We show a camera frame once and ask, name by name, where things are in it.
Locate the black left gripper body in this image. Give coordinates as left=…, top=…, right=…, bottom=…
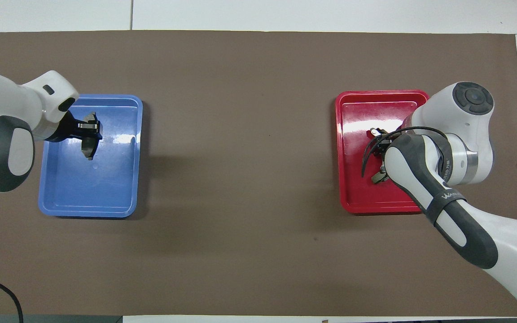
left=43, top=109, right=80, bottom=143

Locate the grey brake pad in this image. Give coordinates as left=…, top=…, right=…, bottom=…
left=81, top=112, right=102, bottom=161

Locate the red plastic tray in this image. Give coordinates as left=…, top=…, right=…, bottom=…
left=335, top=89, right=430, bottom=214

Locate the blue plastic tray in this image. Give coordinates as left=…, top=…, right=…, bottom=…
left=38, top=94, right=144, bottom=218

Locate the brown table mat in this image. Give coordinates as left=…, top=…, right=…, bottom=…
left=0, top=30, right=517, bottom=317

